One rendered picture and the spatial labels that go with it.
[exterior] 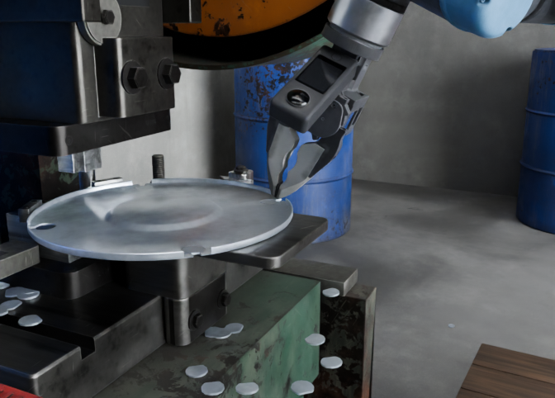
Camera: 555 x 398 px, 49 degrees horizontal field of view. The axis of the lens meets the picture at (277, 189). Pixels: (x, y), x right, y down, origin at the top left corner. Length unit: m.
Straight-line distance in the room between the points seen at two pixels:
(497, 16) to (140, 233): 0.40
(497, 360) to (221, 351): 0.75
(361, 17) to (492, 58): 3.22
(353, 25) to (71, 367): 0.44
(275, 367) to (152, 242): 0.25
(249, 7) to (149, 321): 0.53
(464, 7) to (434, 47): 3.34
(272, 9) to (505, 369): 0.80
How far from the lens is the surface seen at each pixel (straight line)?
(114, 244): 0.62
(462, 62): 3.90
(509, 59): 3.87
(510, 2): 0.61
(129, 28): 0.71
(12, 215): 0.76
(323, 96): 0.65
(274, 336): 0.75
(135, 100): 0.67
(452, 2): 0.60
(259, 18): 0.99
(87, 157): 0.75
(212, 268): 0.71
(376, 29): 0.68
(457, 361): 2.03
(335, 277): 0.89
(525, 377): 1.29
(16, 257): 0.71
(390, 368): 1.94
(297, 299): 0.81
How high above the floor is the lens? 0.99
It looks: 15 degrees down
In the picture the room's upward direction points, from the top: straight up
